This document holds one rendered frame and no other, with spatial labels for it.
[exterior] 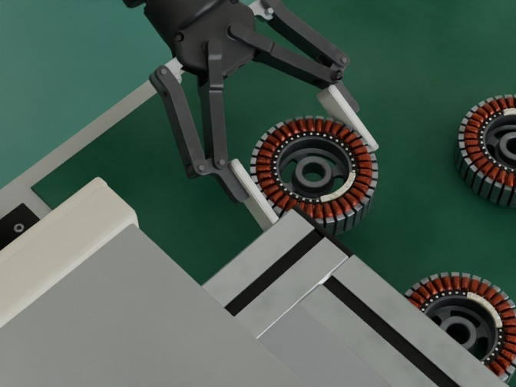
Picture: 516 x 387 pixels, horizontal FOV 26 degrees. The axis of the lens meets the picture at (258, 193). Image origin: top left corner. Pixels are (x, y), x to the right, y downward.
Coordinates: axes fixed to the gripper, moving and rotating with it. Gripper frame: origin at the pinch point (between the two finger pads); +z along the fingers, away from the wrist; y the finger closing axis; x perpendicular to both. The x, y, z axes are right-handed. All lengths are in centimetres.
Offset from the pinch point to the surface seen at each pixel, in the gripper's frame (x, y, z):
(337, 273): -34.5, -18.0, 0.9
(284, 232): -32.5, -18.3, -2.4
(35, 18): 121, 27, -42
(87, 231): -52, -32, -10
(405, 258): 1.3, 3.3, 11.8
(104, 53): 112, 31, -28
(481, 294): -5.9, 3.7, 16.8
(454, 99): 5.9, 20.2, 4.0
